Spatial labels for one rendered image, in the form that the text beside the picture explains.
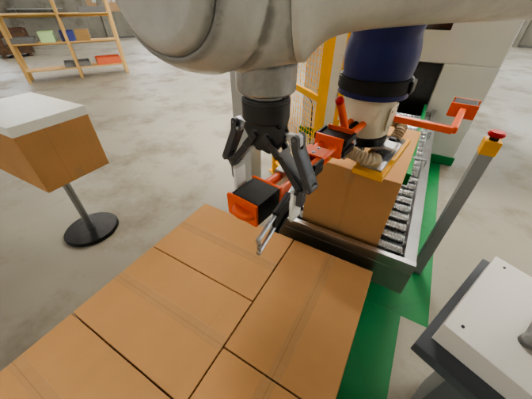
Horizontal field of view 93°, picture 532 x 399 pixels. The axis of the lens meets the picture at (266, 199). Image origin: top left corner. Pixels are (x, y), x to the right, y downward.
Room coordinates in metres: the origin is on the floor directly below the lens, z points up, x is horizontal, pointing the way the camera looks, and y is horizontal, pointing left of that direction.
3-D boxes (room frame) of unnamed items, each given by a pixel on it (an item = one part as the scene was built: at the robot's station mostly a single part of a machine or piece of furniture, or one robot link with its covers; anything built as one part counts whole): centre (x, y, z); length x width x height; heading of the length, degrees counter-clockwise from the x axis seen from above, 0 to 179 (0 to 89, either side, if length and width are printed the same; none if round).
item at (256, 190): (0.41, 0.02, 1.20); 0.08 x 0.07 x 0.05; 142
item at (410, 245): (1.72, -1.22, 0.50); 2.31 x 0.05 x 0.19; 150
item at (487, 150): (1.12, -1.08, 0.50); 0.07 x 0.07 x 1.00; 60
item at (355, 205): (1.18, -0.53, 0.75); 0.60 x 0.40 x 0.40; 148
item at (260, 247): (0.41, -0.06, 1.20); 0.31 x 0.03 x 0.05; 155
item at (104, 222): (1.52, 1.46, 0.31); 0.40 x 0.40 x 0.62
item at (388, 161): (0.82, -0.42, 1.10); 0.34 x 0.10 x 0.05; 142
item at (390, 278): (0.87, -0.36, 0.48); 0.70 x 0.03 x 0.15; 60
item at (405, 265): (0.87, -0.36, 0.58); 0.70 x 0.03 x 0.06; 60
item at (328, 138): (0.68, -0.20, 1.20); 0.10 x 0.08 x 0.06; 52
